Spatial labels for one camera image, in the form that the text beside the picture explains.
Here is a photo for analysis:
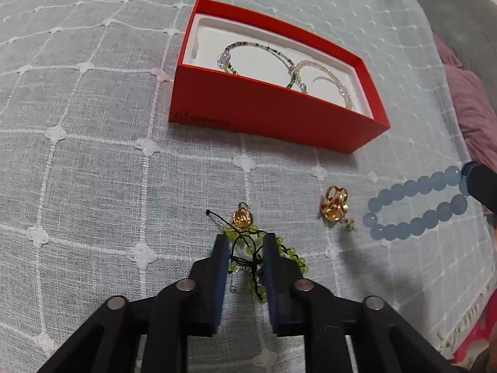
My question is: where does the green bead black cord bracelet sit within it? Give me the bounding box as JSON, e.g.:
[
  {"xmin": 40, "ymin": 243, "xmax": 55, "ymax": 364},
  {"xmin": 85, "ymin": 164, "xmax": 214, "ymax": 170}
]
[{"xmin": 205, "ymin": 209, "xmax": 308, "ymax": 304}]

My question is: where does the green multicolour bead bracelet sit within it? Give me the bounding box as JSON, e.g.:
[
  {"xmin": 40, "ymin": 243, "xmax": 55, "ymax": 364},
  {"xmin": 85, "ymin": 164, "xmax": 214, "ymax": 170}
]
[{"xmin": 216, "ymin": 39, "xmax": 298, "ymax": 90}]

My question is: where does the clear crystal bead bracelet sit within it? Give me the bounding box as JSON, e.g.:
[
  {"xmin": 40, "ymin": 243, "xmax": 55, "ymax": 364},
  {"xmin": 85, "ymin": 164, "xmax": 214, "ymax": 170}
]
[{"xmin": 290, "ymin": 59, "xmax": 355, "ymax": 110}]

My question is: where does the small gold stud earring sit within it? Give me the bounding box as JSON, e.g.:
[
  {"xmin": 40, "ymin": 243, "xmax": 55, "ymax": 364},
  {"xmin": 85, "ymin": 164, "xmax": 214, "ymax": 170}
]
[{"xmin": 344, "ymin": 218, "xmax": 357, "ymax": 232}]

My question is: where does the white foam box insert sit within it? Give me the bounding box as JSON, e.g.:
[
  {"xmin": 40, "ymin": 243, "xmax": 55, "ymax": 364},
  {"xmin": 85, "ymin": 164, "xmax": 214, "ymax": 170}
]
[{"xmin": 182, "ymin": 14, "xmax": 372, "ymax": 117}]

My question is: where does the grey quilted pillow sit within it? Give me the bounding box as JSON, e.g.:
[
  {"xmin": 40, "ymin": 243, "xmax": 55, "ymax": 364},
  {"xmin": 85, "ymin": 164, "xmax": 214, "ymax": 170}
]
[{"xmin": 417, "ymin": 0, "xmax": 496, "ymax": 87}]

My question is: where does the blue round bead bracelet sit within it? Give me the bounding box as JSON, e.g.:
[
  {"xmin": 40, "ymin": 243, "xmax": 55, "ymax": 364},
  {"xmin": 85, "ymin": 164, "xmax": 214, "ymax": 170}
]
[{"xmin": 362, "ymin": 165, "xmax": 472, "ymax": 242}]

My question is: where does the pink pillow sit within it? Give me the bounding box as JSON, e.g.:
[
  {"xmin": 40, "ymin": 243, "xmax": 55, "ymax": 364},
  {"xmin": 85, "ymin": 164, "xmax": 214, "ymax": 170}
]
[{"xmin": 433, "ymin": 34, "xmax": 497, "ymax": 171}]

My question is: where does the red jewelry box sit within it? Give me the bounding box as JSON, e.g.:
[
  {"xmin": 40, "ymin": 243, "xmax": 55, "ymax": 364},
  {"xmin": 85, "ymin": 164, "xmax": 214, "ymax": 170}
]
[{"xmin": 168, "ymin": 0, "xmax": 390, "ymax": 153}]

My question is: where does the large gold ring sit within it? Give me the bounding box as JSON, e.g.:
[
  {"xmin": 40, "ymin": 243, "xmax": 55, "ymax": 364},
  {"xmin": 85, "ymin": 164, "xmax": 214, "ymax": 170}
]
[{"xmin": 319, "ymin": 184, "xmax": 350, "ymax": 223}]

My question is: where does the grey checked bedspread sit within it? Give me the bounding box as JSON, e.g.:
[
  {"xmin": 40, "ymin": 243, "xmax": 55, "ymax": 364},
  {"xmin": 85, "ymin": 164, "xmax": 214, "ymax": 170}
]
[{"xmin": 1, "ymin": 0, "xmax": 496, "ymax": 372}]

